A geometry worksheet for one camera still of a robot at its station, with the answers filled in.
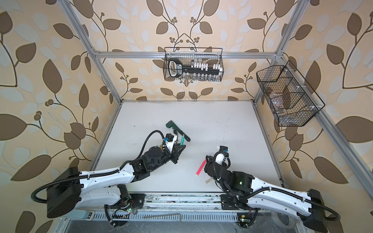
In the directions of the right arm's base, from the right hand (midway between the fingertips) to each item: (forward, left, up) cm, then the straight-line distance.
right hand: (206, 159), depth 75 cm
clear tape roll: (-26, -38, -13) cm, 48 cm away
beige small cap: (-7, -2, -13) cm, 15 cm away
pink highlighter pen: (0, +2, -13) cm, 13 cm away
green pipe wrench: (+32, +22, -12) cm, 40 cm away
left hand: (+6, +11, +6) cm, 14 cm away
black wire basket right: (+21, -45, +21) cm, 54 cm away
